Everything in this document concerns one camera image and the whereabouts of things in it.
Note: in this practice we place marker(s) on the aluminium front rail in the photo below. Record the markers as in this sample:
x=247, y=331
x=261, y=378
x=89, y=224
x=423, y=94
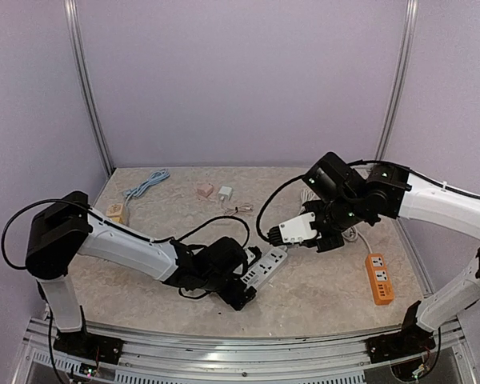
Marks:
x=155, y=357

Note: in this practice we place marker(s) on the beige cube socket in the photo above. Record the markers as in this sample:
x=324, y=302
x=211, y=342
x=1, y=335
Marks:
x=117, y=210

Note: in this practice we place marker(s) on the left aluminium post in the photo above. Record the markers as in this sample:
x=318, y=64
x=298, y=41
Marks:
x=76, y=41

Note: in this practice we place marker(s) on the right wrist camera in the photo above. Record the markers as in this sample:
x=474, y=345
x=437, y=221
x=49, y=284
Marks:
x=294, y=231

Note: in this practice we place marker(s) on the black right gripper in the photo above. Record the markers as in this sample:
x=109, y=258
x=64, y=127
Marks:
x=318, y=240

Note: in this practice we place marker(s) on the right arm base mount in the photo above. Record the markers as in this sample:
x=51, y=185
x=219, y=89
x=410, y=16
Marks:
x=411, y=339

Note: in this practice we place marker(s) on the white power strip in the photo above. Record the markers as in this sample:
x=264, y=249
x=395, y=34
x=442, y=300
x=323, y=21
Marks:
x=265, y=268

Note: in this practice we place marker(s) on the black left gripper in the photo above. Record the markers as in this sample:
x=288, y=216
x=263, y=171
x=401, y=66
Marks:
x=230, y=297

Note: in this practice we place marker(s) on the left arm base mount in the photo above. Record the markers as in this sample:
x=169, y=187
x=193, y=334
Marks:
x=96, y=347

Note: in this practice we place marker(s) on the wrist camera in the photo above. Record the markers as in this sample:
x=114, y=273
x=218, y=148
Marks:
x=294, y=231
x=253, y=254

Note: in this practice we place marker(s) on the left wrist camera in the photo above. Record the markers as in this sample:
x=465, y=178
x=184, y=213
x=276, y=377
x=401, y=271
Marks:
x=253, y=254

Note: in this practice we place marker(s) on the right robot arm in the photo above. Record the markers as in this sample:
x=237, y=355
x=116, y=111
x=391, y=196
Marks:
x=344, y=198

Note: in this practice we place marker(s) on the aluminium post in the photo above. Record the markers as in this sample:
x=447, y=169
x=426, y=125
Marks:
x=398, y=85
x=76, y=41

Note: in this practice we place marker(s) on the pink plug adapter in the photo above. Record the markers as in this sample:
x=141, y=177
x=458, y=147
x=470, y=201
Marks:
x=204, y=190

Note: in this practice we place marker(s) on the white usb charger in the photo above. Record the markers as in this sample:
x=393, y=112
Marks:
x=224, y=193

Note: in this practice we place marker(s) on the orange power strip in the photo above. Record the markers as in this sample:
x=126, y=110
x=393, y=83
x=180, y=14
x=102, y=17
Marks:
x=381, y=287

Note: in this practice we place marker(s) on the right aluminium post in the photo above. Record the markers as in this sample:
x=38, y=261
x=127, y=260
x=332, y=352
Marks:
x=398, y=85

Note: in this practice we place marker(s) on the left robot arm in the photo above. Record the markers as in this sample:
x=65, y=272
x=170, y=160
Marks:
x=70, y=226

